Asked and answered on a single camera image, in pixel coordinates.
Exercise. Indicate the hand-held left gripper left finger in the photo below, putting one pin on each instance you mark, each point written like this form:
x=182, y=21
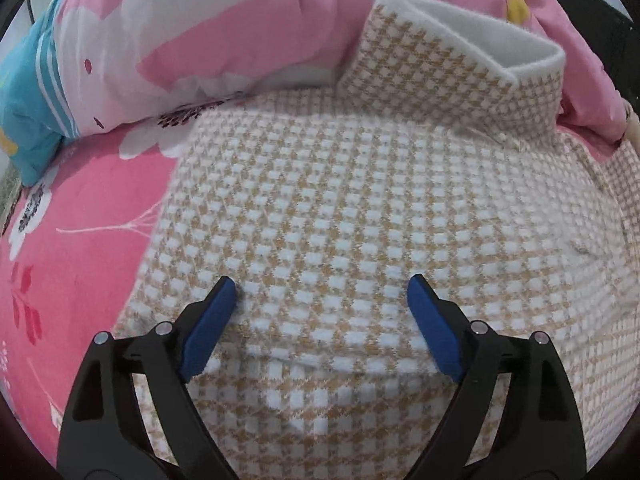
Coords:
x=210, y=325

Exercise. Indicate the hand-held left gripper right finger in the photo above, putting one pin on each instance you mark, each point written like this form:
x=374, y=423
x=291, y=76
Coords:
x=435, y=325

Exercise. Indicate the tan white checked coat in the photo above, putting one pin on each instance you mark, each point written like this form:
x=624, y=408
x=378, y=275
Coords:
x=350, y=210

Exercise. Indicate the pink floral bed blanket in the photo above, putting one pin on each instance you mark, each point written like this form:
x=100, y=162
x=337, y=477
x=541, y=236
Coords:
x=90, y=240

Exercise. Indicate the grey woven mat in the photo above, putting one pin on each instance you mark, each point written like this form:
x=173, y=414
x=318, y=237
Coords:
x=10, y=195

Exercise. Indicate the pink printed quilt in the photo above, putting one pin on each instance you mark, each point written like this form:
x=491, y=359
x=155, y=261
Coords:
x=200, y=35

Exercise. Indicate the black padded headboard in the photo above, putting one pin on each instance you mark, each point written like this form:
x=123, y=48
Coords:
x=590, y=10

